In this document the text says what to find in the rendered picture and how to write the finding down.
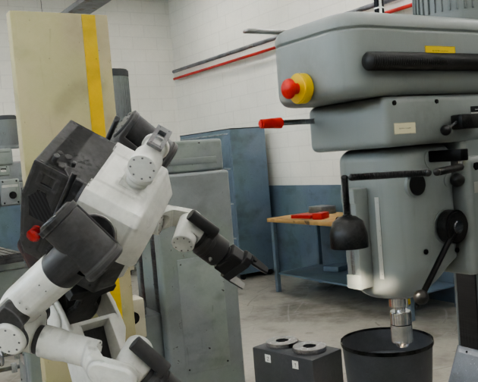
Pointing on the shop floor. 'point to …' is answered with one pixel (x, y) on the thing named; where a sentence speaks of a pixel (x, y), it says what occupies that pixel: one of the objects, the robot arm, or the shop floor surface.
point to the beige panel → (63, 104)
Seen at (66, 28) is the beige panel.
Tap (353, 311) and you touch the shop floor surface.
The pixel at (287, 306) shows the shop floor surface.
